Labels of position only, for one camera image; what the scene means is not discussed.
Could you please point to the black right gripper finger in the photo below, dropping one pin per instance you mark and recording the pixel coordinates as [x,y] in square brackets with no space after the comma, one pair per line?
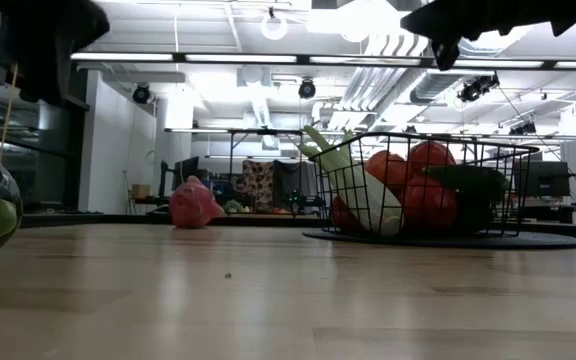
[438,20]
[446,55]

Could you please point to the black round spotlight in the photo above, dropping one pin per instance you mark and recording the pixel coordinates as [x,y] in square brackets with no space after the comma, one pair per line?
[141,95]
[307,90]

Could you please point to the distant black table frame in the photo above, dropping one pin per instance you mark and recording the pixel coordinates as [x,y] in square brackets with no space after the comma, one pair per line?
[268,132]

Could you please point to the orange-red oblong fruit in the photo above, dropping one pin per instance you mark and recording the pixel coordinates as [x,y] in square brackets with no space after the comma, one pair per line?
[430,155]

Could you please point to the black ceiling spotlight cluster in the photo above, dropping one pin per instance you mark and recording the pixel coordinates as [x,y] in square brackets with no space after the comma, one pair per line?
[470,91]

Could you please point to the black aluminium table frame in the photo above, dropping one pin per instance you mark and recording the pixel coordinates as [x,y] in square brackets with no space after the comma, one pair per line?
[268,220]

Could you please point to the pink dragon fruit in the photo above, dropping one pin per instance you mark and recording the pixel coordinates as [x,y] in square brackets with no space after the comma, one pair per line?
[193,205]

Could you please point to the cardboard box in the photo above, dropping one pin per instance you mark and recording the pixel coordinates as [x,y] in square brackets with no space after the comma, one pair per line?
[141,191]

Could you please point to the black overhead bar with lights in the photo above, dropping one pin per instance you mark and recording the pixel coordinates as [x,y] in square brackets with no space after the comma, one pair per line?
[303,59]

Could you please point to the black monitor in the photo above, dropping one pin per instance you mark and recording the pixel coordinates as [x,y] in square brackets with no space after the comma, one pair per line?
[188,170]
[548,179]

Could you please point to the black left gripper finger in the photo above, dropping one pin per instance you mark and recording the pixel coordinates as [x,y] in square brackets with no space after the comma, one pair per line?
[43,80]

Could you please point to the orange-red ribbed tomato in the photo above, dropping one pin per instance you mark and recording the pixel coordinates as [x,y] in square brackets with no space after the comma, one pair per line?
[385,170]

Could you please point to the round dark mat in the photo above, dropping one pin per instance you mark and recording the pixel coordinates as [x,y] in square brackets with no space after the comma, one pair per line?
[543,241]

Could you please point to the green celery stalk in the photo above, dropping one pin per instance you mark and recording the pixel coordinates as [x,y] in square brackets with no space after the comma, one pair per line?
[363,195]

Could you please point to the floral patterned cloth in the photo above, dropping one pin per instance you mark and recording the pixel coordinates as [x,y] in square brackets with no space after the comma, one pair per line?
[258,180]

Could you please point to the dark grey cloth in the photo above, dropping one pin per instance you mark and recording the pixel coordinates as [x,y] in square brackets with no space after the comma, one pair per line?
[288,175]

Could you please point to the red lumpy fruit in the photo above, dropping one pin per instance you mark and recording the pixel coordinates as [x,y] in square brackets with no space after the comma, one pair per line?
[428,207]

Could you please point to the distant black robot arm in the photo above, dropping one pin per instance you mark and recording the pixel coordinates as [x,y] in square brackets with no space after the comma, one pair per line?
[298,200]

